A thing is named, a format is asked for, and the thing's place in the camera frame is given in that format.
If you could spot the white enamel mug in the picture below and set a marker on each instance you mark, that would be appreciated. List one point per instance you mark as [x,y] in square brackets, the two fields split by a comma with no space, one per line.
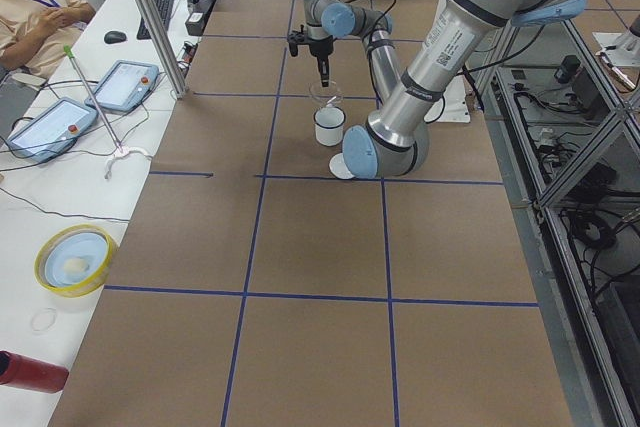
[328,123]

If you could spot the white mug lid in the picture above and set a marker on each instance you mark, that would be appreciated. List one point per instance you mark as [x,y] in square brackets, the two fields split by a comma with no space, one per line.
[339,169]

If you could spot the aluminium frame post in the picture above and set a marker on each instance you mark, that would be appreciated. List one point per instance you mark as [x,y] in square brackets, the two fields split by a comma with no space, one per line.
[162,45]

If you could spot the pink green reacher stick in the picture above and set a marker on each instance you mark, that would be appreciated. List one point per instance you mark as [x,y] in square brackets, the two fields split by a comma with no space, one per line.
[121,150]

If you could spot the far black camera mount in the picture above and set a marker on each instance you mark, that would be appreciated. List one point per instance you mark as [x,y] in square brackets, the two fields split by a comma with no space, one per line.
[296,39]

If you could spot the far teach pendant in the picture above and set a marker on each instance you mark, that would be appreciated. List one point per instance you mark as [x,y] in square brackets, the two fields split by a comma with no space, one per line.
[126,85]

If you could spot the yellow tape roll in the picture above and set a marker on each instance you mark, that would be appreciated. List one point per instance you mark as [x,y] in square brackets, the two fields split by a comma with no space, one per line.
[75,261]

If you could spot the black mini computer box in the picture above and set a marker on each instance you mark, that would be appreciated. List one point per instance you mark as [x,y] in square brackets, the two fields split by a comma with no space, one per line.
[199,14]

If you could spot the black computer mouse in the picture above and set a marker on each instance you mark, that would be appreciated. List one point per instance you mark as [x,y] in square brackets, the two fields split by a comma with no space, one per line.
[114,37]

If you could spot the near teach pendant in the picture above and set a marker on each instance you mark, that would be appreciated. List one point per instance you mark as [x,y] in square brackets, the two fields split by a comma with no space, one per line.
[52,132]

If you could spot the teach pendant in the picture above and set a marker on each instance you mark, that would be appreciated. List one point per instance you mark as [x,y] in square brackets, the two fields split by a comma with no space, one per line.
[52,132]
[126,85]

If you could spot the red cylinder bottle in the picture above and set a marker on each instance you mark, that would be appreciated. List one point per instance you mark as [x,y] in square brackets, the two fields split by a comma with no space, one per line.
[27,373]

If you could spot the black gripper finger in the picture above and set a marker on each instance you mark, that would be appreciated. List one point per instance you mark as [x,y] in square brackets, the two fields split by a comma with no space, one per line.
[324,70]

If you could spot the person in beige shirt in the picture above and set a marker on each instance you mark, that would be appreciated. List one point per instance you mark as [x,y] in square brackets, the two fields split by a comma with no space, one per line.
[34,33]

